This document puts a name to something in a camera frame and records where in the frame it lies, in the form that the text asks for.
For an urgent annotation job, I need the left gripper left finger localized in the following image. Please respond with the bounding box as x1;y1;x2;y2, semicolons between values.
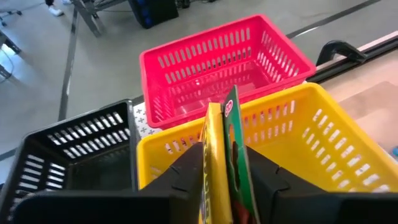
12;142;205;224

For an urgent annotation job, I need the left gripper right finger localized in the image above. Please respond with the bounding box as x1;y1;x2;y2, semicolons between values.
246;146;398;224

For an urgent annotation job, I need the yellow plastic basket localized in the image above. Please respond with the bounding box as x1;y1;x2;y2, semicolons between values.
136;82;398;194

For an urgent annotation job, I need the yellow green crayon box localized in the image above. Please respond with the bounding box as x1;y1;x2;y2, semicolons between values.
198;85;261;224

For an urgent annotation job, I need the red plastic basket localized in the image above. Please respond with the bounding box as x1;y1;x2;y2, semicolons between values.
139;14;317;131

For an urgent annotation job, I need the black plastic basket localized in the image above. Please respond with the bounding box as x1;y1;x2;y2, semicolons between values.
0;99;140;222

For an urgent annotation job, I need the white perforated riser shelf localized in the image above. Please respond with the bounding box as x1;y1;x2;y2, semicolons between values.
132;101;163;138

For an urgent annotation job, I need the black table clamp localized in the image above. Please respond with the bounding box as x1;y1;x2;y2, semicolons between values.
316;39;368;67

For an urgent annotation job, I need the grey metal table leg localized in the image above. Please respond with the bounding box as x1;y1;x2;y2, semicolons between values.
70;0;128;38

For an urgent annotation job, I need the black computer tower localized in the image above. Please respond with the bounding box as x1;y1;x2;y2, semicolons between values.
127;0;180;29

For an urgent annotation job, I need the person's foot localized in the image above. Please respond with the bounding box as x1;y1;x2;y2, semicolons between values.
45;0;65;17

